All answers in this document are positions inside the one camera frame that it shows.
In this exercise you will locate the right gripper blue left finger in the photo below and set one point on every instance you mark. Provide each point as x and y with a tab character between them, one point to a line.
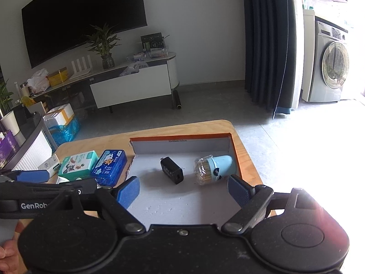
128	191

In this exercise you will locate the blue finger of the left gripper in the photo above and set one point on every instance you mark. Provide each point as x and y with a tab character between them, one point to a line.
33	176

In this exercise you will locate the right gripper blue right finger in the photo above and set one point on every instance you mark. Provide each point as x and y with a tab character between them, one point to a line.
241	191

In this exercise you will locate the blue floss pick box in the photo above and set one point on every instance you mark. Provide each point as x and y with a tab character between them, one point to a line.
109	167

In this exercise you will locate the green bandage box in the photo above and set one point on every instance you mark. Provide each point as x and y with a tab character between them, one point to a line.
77	167

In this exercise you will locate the person's left hand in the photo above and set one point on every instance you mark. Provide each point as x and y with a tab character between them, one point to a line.
10	257

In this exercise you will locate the white small carton box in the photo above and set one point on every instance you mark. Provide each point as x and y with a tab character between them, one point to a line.
51	165

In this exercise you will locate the purple patterned tray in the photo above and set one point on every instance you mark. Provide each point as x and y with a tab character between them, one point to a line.
8	148

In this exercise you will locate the light blue toothpick holder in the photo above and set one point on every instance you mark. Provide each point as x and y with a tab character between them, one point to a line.
211	169

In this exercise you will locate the round dark side table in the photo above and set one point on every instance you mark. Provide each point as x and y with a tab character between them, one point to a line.
34	139

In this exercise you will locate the black power adapter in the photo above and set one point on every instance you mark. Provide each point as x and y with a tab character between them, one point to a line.
172	170

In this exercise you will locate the blue plastic bag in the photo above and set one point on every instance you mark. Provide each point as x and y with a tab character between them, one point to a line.
67	133

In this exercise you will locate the white paper cup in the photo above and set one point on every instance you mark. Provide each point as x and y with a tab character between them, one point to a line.
10	123

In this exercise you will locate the orange grey cardboard tray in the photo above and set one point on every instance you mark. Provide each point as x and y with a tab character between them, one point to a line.
160	200

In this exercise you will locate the white orange cardboard box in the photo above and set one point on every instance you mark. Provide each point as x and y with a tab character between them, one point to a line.
59	116

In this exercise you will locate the white plastic bag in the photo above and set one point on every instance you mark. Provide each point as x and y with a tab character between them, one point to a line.
39	82

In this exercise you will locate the yellow box on console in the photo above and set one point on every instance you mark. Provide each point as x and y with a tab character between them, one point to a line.
58	77

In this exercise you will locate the black roll on floor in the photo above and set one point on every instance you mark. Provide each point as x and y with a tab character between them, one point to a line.
176	100

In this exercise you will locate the white wifi router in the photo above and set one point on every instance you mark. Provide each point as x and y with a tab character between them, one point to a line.
81	66

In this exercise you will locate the white TV console cabinet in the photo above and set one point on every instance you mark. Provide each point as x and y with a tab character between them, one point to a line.
110	87

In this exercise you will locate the potted bamboo plant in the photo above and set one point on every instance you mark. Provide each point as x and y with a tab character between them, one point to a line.
102	41

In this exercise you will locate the silver washing machine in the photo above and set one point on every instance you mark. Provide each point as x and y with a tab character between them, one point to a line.
326	60

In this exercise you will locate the large black television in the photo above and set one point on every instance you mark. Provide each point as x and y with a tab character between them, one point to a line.
52	27

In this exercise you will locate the dark green display box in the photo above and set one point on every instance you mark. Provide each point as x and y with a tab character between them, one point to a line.
152	41

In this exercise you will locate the dark blue curtain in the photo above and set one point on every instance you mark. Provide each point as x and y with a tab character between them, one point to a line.
270	33

